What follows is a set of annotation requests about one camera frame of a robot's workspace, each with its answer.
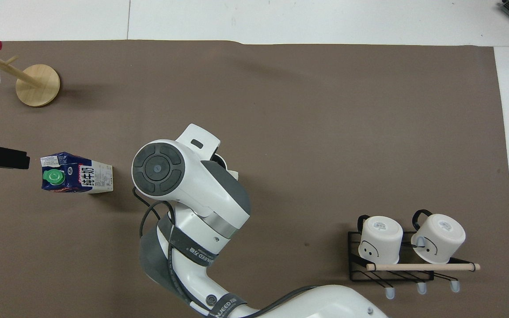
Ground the black cable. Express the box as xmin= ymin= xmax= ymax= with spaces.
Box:
xmin=132 ymin=187 xmax=318 ymax=318

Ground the blue and white milk carton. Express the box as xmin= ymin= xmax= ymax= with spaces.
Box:
xmin=40 ymin=152 xmax=114 ymax=195

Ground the white mug with black handle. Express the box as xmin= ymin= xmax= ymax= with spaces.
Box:
xmin=357 ymin=215 xmax=404 ymax=265
xmin=410 ymin=209 xmax=467 ymax=265

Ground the wooden mug tree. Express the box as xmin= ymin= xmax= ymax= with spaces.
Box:
xmin=0 ymin=49 xmax=61 ymax=108

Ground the black wire mug rack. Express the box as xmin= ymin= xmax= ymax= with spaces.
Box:
xmin=348 ymin=230 xmax=481 ymax=300

